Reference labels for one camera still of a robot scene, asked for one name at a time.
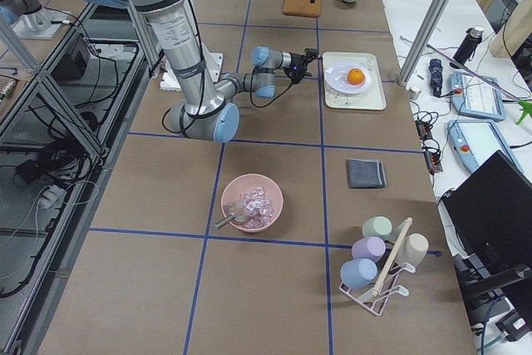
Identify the cream bear tray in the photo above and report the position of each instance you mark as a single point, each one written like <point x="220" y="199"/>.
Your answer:
<point x="371" y="100"/>

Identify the metal stand with green clip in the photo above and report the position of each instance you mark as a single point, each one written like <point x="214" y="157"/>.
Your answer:
<point x="526" y="107"/>

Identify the beige cup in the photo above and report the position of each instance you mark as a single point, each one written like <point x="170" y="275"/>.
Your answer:
<point x="415" y="249"/>

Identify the white round plate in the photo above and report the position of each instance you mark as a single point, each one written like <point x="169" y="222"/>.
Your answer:
<point x="335" y="76"/>

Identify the orange mandarin fruit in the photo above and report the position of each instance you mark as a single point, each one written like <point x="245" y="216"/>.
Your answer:
<point x="356" y="77"/>

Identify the black monitor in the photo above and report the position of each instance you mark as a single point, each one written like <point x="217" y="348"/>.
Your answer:
<point x="491" y="212"/>

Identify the black water bottle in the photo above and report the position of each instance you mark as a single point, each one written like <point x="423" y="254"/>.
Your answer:
<point x="472" y="39"/>

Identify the pale green cup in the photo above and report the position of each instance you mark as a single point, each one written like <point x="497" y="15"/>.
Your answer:
<point x="377" y="226"/>

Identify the folded navy umbrella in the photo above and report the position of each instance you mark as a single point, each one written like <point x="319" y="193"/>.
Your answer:
<point x="436" y="77"/>

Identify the folded grey cloth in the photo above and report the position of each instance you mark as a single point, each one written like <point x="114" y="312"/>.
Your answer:
<point x="366" y="174"/>

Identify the small metal cup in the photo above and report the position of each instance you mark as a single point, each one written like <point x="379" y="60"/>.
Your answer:
<point x="414" y="93"/>

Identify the pink bowl with ice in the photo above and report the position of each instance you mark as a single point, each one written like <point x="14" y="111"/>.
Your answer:
<point x="263" y="198"/>

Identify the white wire cup rack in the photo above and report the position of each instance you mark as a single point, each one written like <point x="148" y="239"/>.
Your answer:
<point x="375" y="295"/>

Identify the blue cup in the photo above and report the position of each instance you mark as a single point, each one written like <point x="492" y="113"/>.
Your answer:
<point x="358" y="273"/>

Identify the lilac cup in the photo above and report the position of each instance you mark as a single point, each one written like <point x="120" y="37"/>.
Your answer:
<point x="372" y="248"/>

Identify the aluminium frame post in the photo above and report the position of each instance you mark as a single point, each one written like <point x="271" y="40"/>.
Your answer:
<point x="421" y="40"/>

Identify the metal scoop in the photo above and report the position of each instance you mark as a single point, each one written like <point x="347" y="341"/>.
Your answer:
<point x="235" y="213"/>

